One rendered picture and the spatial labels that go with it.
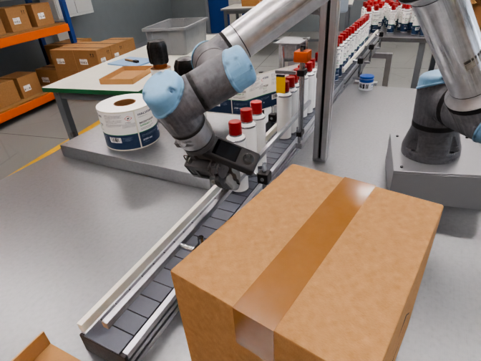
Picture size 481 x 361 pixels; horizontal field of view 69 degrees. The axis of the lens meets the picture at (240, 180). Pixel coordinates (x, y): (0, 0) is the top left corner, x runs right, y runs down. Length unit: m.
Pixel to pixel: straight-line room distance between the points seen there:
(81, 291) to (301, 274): 0.58
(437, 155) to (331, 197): 0.57
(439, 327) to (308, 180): 0.38
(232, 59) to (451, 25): 0.40
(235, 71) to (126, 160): 0.72
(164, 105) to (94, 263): 0.48
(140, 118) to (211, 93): 0.69
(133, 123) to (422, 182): 0.92
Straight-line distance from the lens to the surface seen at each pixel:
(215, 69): 0.62
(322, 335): 0.37
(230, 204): 0.93
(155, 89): 0.61
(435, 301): 0.83
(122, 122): 1.27
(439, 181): 1.05
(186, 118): 0.63
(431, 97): 1.01
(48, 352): 0.80
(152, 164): 1.19
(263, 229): 0.47
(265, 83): 1.41
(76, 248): 1.00
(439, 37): 0.80
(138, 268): 0.76
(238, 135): 0.90
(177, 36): 3.13
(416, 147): 1.08
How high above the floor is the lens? 1.42
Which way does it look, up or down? 32 degrees down
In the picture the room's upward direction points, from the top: 4 degrees counter-clockwise
